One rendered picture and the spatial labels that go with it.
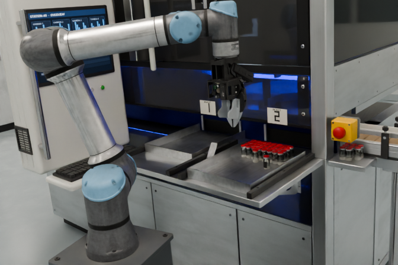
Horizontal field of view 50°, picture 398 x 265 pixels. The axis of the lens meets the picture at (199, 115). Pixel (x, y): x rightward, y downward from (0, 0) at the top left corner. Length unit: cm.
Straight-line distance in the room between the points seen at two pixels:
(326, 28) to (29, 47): 91
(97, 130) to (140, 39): 34
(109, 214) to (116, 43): 45
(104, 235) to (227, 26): 66
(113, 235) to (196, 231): 96
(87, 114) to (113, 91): 81
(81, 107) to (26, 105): 62
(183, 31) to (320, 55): 60
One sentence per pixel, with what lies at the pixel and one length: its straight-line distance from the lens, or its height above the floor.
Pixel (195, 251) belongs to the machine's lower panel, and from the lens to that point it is 221.
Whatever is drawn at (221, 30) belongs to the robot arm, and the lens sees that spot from 119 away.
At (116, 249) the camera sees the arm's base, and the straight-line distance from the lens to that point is 124.
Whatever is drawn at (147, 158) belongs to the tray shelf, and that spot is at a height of 88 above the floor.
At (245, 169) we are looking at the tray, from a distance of 150.
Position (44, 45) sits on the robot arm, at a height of 138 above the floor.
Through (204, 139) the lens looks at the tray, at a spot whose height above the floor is 88.
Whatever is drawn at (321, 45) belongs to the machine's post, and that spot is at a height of 128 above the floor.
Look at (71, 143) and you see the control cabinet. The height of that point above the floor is 90.
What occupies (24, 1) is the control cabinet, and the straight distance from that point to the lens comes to 186.
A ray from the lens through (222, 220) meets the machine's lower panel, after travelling 199.
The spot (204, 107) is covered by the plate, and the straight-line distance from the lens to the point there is 184.
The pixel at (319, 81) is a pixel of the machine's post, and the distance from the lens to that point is 152.
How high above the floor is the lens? 144
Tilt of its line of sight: 14 degrees down
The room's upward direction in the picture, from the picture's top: 5 degrees counter-clockwise
